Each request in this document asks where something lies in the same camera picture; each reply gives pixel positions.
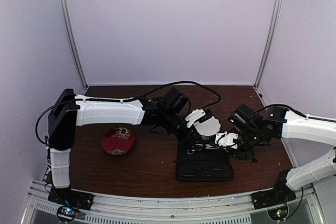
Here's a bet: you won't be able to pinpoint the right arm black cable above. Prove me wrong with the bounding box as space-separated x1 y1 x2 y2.
256 104 336 124

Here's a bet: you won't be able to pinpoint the right round controller board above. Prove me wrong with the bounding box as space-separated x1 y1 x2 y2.
267 206 289 221

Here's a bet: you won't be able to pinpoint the red floral plate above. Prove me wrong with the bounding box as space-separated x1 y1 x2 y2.
101 127 135 155

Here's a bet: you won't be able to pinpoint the black zip tool case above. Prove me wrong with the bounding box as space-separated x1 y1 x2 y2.
176 146 234 182

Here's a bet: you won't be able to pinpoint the right aluminium frame post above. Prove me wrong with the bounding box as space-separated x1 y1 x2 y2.
254 0 283 90

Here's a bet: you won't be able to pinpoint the round controller board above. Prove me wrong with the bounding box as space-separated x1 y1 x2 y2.
267 206 289 221
56 206 79 222

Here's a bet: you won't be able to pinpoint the black hair clip right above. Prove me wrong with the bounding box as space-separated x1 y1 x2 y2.
250 149 258 163

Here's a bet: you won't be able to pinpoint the left aluminium frame post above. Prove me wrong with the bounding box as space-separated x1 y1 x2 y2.
60 0 88 90

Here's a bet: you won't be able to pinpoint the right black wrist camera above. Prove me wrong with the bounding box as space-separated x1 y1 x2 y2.
227 103 255 132

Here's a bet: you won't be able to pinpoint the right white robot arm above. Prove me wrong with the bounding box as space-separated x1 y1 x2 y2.
215 104 335 204

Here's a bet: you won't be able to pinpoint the silver thinning scissors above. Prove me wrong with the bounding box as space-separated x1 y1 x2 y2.
187 148 206 155

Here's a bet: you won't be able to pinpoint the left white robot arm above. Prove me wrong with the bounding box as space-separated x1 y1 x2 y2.
43 88 221 205

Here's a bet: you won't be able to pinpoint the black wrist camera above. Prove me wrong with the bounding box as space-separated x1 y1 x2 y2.
227 103 255 132
163 88 190 114

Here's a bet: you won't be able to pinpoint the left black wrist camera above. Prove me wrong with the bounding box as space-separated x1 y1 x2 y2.
163 88 190 114

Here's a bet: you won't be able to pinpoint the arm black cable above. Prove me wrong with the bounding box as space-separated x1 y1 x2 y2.
36 81 222 145
256 104 336 124

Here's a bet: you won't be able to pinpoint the aluminium front rail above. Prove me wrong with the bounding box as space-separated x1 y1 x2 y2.
19 180 326 223

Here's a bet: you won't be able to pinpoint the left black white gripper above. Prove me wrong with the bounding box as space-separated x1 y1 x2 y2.
162 111 207 151

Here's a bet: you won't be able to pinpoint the white scalloped bowl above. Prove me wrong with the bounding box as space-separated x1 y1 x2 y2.
194 116 221 140

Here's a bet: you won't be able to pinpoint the left round controller board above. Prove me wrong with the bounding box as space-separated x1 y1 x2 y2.
56 206 79 222

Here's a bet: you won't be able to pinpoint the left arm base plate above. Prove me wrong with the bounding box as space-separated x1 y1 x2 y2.
48 188 94 210

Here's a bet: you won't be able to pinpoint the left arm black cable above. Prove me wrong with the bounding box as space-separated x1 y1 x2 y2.
36 81 222 145

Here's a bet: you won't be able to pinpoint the aluminium frame post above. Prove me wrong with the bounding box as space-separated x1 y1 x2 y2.
254 0 283 90
60 0 88 90

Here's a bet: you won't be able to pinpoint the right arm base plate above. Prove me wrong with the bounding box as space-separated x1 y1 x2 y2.
251 189 296 209

